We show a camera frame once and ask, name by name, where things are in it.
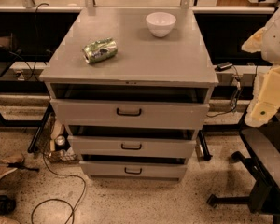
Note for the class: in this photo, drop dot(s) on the grey top drawer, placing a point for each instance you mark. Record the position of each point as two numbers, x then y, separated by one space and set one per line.
130 114

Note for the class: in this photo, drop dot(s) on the grey drawer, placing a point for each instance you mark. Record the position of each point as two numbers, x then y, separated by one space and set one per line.
131 147
130 114
133 169

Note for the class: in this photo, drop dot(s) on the grey drawer cabinet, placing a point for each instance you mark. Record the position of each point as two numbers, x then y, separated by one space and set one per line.
173 69

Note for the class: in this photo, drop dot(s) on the black power adapter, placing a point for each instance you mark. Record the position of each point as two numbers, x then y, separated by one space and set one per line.
223 66

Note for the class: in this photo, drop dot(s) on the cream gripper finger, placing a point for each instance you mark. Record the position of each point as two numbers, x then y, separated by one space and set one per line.
258 116
255 42

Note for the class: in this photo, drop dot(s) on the white bowl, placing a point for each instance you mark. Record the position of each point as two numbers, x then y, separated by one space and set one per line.
160 24

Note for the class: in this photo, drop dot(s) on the brown shoe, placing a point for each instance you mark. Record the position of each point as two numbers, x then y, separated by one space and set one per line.
4 170

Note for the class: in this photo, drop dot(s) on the wire basket with items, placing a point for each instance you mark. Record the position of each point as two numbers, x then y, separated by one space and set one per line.
56 147

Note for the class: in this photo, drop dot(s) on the grey bottom drawer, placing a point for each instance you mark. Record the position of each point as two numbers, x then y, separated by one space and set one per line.
133 169

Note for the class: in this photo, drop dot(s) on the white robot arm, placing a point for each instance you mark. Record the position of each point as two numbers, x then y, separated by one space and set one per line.
270 50

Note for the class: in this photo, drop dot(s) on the crushed green soda can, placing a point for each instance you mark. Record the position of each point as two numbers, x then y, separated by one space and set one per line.
100 50

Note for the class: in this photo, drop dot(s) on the black table leg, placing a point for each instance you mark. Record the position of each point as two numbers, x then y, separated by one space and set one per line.
206 154

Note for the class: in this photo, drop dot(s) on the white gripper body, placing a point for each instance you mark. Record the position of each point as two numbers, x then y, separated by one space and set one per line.
277 40

